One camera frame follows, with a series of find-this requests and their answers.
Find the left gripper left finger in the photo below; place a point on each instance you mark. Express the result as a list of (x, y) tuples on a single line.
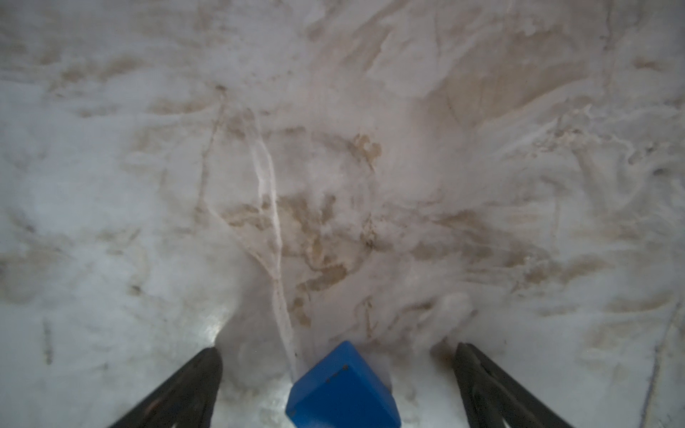
[(185, 400)]

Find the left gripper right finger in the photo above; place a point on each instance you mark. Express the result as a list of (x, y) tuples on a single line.
[(492, 398)]

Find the dark blue square block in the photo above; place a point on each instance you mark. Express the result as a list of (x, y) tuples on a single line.
[(342, 391)]

